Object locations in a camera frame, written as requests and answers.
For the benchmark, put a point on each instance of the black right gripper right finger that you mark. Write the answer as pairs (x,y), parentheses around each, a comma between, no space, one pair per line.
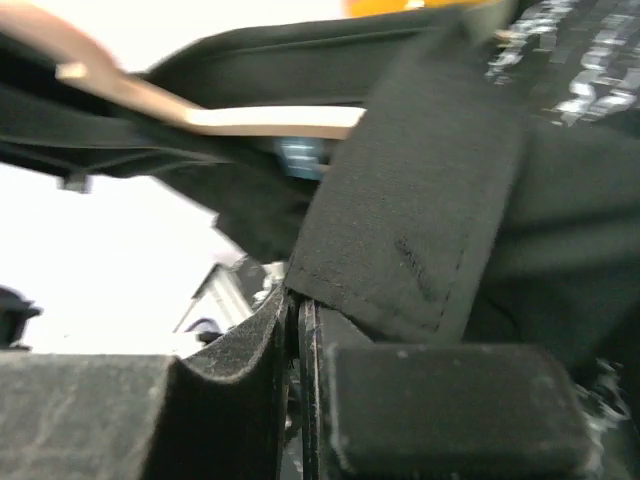
(470,411)

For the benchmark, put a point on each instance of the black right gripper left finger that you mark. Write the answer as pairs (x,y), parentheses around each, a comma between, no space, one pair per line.
(218,414)

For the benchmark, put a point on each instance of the black button shirt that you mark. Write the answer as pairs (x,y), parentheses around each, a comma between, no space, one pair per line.
(489,193)

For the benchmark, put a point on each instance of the beige plastic hanger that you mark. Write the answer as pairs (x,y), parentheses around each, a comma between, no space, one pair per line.
(83,64)

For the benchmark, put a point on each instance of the round pastel drawer box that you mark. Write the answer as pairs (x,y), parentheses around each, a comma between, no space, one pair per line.
(364,8)

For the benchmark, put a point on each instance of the aluminium table frame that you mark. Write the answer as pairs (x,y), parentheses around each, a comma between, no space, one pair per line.
(228,295)

